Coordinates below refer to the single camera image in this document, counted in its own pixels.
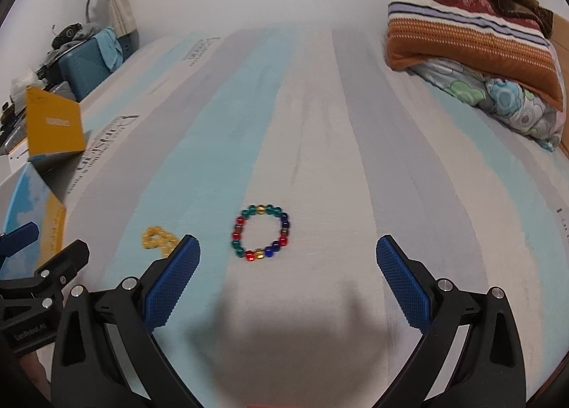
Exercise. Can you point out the blue yellow cardboard box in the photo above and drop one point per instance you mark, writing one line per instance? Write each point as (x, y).
(54, 134)

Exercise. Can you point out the floral quilt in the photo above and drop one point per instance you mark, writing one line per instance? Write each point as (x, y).
(507, 101)

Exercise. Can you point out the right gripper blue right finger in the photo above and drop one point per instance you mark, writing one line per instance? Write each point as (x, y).
(409, 282)

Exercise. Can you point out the striped red orange pillow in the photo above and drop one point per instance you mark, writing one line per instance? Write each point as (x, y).
(471, 33)

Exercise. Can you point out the teal suitcase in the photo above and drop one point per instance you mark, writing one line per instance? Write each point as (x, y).
(85, 66)

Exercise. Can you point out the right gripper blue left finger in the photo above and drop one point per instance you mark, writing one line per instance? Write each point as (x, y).
(166, 279)

